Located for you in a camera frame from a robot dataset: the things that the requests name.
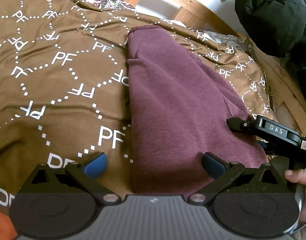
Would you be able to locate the orange cloth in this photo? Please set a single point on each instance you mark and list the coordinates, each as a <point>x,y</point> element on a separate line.
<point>2,225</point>

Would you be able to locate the maroon knit garment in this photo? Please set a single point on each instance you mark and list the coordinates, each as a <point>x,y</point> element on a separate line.
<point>173,92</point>

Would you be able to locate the person's right hand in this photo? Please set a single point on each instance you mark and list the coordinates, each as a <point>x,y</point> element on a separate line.
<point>299,176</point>

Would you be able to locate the brown printed blanket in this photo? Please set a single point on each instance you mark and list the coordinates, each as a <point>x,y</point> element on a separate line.
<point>55,80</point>

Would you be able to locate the black padded jacket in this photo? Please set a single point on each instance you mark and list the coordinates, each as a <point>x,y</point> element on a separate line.
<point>273,17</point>

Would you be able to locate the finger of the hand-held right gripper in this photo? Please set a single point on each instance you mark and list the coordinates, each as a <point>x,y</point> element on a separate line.
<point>239,124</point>

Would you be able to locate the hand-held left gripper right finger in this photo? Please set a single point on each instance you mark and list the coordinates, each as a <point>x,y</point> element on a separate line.
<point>213,166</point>

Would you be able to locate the wooden bed frame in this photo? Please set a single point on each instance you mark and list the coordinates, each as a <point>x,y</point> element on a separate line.
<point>193,13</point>

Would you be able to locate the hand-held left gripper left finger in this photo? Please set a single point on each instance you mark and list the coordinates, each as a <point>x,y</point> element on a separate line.
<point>96,165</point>

